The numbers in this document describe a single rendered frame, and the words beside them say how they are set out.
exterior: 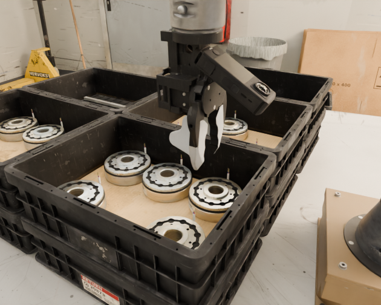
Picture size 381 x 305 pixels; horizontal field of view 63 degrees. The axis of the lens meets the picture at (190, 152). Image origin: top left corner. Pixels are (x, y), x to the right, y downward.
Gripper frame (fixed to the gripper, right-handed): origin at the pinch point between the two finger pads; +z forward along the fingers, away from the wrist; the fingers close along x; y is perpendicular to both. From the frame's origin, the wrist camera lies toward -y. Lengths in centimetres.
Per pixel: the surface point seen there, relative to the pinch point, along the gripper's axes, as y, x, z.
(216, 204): -2.0, 0.5, 9.4
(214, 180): 1.7, -6.3, 9.6
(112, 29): 271, -258, 41
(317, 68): 30, -283, 62
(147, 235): -1.0, 18.2, 1.7
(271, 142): -1.2, -34.1, 13.8
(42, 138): 47.4, -0.1, 9.6
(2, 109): 69, -4, 8
